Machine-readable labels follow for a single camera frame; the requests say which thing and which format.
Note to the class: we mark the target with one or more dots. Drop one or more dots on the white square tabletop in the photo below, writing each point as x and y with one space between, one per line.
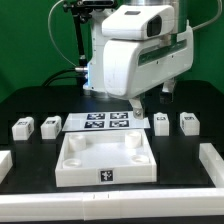
105 157

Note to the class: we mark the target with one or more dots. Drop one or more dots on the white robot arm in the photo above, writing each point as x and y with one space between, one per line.
142 20

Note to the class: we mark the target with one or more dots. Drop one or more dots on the white front fence bar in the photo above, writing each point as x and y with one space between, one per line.
112 205

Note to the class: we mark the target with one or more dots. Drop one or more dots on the white left fence piece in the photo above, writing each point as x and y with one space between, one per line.
5 164

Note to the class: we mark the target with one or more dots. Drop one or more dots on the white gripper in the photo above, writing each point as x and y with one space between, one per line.
133 67

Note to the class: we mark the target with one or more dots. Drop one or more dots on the white marker sheet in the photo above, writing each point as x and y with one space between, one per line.
103 121

